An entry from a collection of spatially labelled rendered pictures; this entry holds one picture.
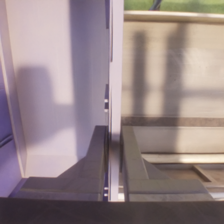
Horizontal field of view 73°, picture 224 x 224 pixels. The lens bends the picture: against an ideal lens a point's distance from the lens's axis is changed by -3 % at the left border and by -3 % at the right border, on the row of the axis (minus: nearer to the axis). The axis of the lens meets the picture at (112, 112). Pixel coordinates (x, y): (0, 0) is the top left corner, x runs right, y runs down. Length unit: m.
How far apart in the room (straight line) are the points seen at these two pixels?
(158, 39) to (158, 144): 0.36
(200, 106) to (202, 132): 0.10
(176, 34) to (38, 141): 0.48
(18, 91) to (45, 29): 0.11
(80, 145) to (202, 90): 0.45
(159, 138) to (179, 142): 0.08
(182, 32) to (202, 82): 0.17
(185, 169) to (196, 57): 0.39
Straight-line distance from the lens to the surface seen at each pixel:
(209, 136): 0.67
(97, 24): 0.27
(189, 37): 0.57
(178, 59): 0.55
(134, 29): 0.53
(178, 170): 0.64
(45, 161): 0.34
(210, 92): 0.62
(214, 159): 0.69
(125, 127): 0.15
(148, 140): 0.59
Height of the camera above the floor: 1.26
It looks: 74 degrees down
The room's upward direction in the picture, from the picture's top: 179 degrees counter-clockwise
